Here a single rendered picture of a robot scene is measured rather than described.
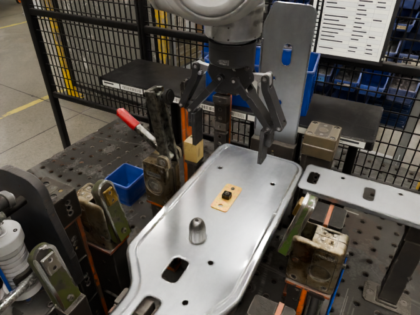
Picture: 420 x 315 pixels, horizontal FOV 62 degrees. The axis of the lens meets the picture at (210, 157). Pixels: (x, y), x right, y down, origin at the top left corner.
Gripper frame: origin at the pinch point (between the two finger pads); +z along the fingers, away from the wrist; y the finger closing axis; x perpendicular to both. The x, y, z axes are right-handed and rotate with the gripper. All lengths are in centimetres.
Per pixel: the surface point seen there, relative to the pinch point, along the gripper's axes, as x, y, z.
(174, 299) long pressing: -25.3, 3.0, 13.1
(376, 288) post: 17, 35, 43
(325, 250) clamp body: -8.2, 21.8, 9.2
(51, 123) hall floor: 119, -223, 113
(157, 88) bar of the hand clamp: 1.0, -16.1, -8.0
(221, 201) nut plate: -1.9, -0.3, 12.8
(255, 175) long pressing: 10.0, 2.5, 13.1
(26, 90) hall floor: 156, -301, 113
